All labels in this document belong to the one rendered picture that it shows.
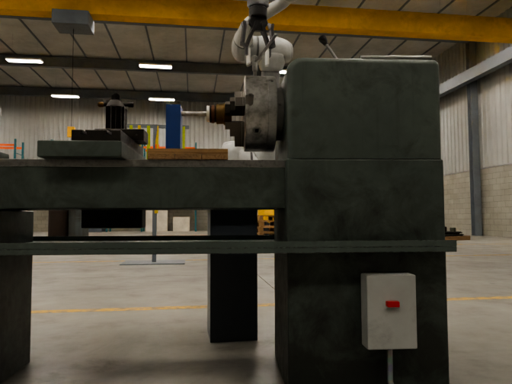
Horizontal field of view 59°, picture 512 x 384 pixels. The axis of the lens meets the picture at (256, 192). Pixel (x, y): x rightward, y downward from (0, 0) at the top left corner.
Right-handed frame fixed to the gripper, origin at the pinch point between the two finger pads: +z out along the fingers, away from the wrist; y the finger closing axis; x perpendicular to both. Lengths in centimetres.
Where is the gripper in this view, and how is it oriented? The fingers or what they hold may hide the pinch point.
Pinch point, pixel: (257, 58)
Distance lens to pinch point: 192.5
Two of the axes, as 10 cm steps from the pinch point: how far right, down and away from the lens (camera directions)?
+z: 0.0, 10.0, 0.6
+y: 9.4, -0.2, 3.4
